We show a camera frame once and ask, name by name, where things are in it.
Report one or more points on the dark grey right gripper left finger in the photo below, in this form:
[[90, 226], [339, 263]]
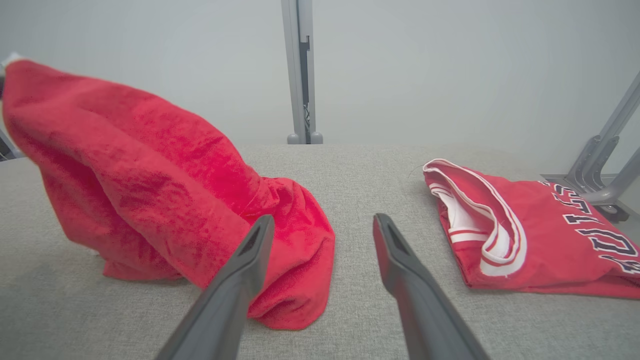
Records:
[[225, 310]]

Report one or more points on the red jersey with white trim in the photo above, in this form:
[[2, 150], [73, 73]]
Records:
[[550, 240]]

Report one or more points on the plain red garment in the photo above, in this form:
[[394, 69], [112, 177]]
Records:
[[150, 175]]

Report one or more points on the grey partition post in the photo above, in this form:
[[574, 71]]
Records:
[[291, 75], [310, 30]]

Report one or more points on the grey metal corner frame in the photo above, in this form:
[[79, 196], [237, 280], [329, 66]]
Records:
[[595, 170]]

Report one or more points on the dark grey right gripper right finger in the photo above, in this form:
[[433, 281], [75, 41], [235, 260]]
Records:
[[425, 310]]

